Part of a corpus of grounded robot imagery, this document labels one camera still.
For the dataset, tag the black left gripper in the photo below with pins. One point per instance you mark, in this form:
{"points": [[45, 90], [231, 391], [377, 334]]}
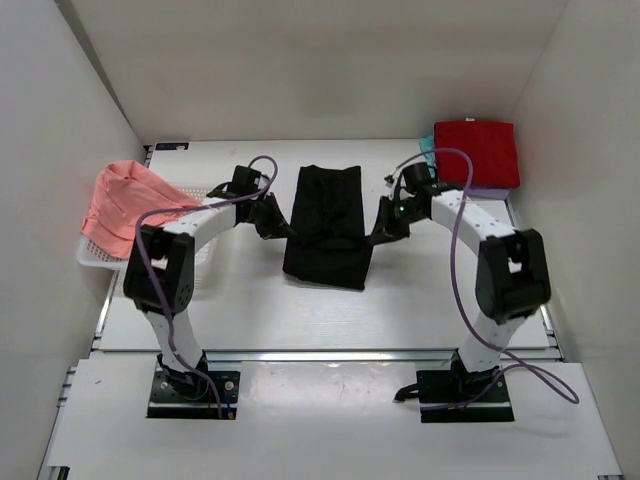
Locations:
{"points": [[267, 215]]}

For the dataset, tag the teal folded t-shirt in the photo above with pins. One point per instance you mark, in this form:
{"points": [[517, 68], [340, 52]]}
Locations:
{"points": [[427, 146]]}

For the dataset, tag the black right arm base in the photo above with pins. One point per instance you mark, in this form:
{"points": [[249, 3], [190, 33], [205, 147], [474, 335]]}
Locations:
{"points": [[457, 396]]}

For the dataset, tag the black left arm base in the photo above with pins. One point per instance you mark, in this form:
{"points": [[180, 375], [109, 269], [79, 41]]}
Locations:
{"points": [[192, 397]]}

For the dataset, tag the white plastic basket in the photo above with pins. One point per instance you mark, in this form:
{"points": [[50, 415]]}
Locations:
{"points": [[89, 254]]}

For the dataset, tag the red folded t-shirt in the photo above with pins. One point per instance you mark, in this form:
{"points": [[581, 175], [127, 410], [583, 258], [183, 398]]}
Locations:
{"points": [[489, 144]]}

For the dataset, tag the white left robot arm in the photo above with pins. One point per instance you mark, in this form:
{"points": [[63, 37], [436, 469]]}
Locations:
{"points": [[160, 275]]}

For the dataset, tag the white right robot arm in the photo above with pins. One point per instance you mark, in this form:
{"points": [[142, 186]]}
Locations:
{"points": [[512, 279]]}

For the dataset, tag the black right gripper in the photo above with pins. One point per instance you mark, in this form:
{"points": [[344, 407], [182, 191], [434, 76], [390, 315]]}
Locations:
{"points": [[390, 222]]}

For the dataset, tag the pink t-shirt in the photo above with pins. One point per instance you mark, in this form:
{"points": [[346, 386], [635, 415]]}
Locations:
{"points": [[123, 192]]}

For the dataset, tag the lavender folded t-shirt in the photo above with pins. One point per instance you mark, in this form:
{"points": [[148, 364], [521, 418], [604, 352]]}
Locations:
{"points": [[500, 194]]}

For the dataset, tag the black t-shirt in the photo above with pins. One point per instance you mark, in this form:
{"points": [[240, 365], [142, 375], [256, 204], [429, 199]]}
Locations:
{"points": [[330, 246]]}

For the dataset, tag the aluminium table rail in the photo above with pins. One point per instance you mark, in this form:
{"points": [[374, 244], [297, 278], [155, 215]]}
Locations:
{"points": [[327, 356]]}

